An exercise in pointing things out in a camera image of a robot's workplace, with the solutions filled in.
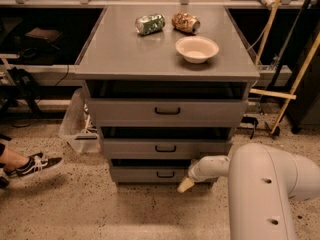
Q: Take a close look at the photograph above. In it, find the crushed brown soda can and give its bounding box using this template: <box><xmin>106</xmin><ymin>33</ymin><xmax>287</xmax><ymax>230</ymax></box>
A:
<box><xmin>171</xmin><ymin>11</ymin><xmax>201</xmax><ymax>34</ymax></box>

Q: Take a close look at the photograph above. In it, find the crushed green soda can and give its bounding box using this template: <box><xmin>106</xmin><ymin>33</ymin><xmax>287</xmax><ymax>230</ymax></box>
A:
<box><xmin>135</xmin><ymin>13</ymin><xmax>165</xmax><ymax>36</ymax></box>

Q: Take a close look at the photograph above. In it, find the grey middle drawer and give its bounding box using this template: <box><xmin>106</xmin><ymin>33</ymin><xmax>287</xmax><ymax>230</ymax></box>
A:
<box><xmin>102</xmin><ymin>139</ymin><xmax>232</xmax><ymax>159</ymax></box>

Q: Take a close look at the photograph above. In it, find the black white sneaker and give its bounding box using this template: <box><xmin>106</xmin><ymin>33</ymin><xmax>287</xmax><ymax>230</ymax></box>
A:
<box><xmin>17</xmin><ymin>157</ymin><xmax>63</xmax><ymax>178</ymax></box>

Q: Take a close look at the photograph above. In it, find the grey top drawer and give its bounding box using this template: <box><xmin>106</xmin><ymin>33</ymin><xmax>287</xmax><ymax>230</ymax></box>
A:
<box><xmin>87</xmin><ymin>98</ymin><xmax>248</xmax><ymax>127</ymax></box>

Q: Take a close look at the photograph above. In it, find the brown box on shelf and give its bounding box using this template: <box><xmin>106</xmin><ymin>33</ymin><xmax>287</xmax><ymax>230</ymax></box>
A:
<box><xmin>25</xmin><ymin>27</ymin><xmax>62</xmax><ymax>43</ymax></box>

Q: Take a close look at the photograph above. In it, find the white paper bowl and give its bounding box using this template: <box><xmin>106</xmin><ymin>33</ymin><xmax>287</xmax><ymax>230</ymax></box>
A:
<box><xmin>175</xmin><ymin>36</ymin><xmax>219</xmax><ymax>64</ymax></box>

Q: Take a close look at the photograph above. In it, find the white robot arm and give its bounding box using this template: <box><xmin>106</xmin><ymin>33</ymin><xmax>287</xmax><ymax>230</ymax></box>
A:
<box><xmin>178</xmin><ymin>143</ymin><xmax>320</xmax><ymax>240</ymax></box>

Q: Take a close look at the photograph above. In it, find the clear plastic bin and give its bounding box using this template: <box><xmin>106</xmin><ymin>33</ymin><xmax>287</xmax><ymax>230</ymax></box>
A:
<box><xmin>59</xmin><ymin>88</ymin><xmax>101</xmax><ymax>154</ymax></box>

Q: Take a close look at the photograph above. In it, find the person's lower leg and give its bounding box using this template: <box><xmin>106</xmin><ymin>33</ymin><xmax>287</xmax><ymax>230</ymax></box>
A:
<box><xmin>0</xmin><ymin>144</ymin><xmax>29</xmax><ymax>172</ymax></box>

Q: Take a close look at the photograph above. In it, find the grey drawer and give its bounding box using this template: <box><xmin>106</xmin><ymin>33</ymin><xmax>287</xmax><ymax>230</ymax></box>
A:
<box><xmin>102</xmin><ymin>139</ymin><xmax>232</xmax><ymax>159</ymax></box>
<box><xmin>109</xmin><ymin>167</ymin><xmax>188</xmax><ymax>184</ymax></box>
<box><xmin>87</xmin><ymin>98</ymin><xmax>248</xmax><ymax>127</ymax></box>

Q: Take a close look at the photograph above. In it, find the black clamp on floor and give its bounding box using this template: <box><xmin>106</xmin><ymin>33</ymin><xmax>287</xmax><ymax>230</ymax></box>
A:
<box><xmin>241</xmin><ymin>116</ymin><xmax>258</xmax><ymax>138</ymax></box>

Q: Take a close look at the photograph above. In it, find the grey bottom drawer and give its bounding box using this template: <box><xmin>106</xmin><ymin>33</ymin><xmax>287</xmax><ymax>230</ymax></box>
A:
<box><xmin>109</xmin><ymin>167</ymin><xmax>188</xmax><ymax>184</ymax></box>

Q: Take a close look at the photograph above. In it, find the grey drawer cabinet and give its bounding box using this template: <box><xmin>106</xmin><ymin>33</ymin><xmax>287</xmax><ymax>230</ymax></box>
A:
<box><xmin>73</xmin><ymin>4</ymin><xmax>261</xmax><ymax>187</ymax></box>

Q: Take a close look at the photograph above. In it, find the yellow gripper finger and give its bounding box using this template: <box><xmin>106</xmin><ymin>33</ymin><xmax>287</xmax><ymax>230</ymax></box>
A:
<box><xmin>177</xmin><ymin>177</ymin><xmax>195</xmax><ymax>193</ymax></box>

